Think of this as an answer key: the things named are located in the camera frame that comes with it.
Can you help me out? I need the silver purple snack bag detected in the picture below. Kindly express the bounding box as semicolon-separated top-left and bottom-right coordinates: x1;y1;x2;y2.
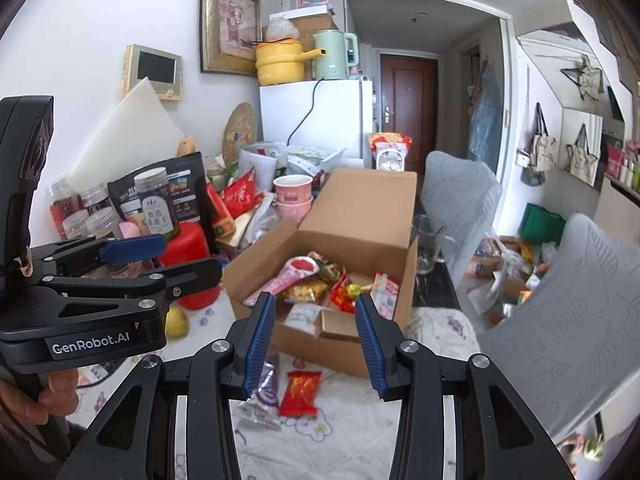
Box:
233;353;281;431

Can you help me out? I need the green electric kettle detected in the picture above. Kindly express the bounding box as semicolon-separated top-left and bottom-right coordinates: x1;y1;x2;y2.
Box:
312;29;359;80

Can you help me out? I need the glass mug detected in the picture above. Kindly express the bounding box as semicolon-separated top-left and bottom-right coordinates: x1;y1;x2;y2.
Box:
411;214;454;275

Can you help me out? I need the yellow lemon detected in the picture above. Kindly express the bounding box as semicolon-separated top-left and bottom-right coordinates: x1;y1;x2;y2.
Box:
165;304;190;339

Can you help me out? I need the gold Dove chocolate box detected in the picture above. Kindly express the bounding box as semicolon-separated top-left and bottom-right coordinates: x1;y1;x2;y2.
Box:
319;309;359;342

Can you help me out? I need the gold framed picture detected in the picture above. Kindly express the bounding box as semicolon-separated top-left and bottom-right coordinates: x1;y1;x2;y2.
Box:
200;0;262;77

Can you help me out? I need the grey leaf pattern chair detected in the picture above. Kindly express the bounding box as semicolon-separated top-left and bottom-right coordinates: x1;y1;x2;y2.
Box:
477;214;639;441

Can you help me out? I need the large red snack bag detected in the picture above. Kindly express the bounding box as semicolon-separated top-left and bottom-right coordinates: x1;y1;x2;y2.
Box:
329;273;357;314

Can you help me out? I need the small red snack packet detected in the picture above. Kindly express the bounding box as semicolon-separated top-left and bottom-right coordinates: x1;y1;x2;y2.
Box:
279;370;321;417

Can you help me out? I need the pink paper cups stack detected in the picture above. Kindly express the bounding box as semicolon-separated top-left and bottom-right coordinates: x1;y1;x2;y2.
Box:
273;174;312;226

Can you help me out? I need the woven straw mat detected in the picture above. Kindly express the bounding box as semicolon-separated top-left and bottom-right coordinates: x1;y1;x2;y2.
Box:
221;102;257;167

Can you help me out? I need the white bread print snack bag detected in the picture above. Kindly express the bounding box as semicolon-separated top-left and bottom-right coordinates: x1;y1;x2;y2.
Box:
284;304;323;336

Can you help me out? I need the white cutting board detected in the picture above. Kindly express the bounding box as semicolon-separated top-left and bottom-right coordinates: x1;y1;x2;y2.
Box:
68;78;184;192

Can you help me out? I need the person's left hand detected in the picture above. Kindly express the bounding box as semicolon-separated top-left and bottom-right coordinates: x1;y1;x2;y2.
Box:
1;368;79;425

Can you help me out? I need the dark label snack jar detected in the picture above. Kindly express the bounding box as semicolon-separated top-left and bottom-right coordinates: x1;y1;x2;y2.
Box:
134;167;179;240

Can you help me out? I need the pink cone snack packet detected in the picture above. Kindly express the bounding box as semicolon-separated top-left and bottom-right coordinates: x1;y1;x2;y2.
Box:
243;256;320;307

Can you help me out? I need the wall intercom panel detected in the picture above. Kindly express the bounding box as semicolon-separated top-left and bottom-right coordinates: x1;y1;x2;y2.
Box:
120;44;183;101

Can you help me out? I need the clear waffle snack packet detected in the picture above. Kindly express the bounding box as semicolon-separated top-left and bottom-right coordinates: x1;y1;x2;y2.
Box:
280;278;329;304

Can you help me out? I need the yellow lollipop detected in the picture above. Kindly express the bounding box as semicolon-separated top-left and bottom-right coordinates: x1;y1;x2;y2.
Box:
345;281;383;298

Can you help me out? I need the red plastic canister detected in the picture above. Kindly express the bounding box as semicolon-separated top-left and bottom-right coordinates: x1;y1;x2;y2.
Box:
156;221;222;311

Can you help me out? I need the brown entrance door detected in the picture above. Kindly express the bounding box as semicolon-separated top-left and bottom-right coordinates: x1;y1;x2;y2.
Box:
381;54;438;176

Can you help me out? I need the green shopping bag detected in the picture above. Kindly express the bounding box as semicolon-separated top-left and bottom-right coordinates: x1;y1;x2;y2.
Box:
518;203;566;245

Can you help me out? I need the black snack pouch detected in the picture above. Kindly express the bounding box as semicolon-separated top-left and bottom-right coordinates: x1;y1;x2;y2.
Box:
107;152;214;237

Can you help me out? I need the brown cardboard box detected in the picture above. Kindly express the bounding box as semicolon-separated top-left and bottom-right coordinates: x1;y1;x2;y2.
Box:
220;167;419;380

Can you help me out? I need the white mini fridge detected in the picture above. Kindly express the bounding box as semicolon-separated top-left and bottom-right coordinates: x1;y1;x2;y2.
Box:
259;79;374;159

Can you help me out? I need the yellow cooking pot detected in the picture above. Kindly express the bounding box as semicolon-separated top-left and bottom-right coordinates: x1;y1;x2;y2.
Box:
255;38;326;87

